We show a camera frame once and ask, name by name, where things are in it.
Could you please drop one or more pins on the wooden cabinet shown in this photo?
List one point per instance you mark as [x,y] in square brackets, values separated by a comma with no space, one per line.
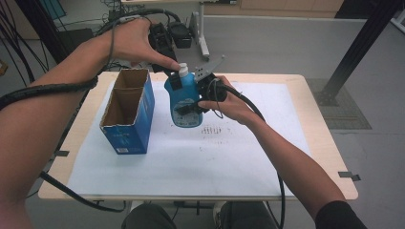
[286,8]

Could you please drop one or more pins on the black computer tower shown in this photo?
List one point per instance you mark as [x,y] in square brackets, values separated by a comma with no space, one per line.
[114,14]

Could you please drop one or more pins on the person's left hand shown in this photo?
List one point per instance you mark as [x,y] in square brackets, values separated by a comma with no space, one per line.
[133,41]

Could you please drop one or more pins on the blue cardboard box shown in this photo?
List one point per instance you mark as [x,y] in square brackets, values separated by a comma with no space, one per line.
[133,127]

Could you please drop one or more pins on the person's right hand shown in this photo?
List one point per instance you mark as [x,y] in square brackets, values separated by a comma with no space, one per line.
[234,106]

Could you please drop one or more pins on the black tape strip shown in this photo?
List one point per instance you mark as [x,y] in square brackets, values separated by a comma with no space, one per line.
[348,175]
[61,153]

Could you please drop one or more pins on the person's right leg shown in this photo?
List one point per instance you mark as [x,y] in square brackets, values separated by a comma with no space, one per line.
[245,218]

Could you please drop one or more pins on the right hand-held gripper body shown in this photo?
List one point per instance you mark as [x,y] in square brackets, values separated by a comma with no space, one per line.
[210,89]

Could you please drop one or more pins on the white paper sheet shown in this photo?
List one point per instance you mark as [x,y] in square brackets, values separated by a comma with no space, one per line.
[197,165]

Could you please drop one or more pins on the black box case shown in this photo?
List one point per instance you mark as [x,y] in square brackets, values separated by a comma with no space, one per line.
[76,38]

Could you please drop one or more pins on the blue bottle with white cap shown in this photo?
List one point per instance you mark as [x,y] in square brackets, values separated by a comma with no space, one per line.
[186,95]

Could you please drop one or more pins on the person's black right sleeve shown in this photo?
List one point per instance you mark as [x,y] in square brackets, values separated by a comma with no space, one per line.
[339,218]

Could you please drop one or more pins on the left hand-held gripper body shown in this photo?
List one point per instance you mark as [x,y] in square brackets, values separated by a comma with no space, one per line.
[162,38]

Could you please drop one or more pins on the white desk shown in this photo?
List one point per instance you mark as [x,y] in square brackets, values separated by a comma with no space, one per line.
[202,31]

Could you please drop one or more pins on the black metal frame post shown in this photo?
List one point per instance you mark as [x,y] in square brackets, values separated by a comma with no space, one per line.
[359,44]
[38,28]

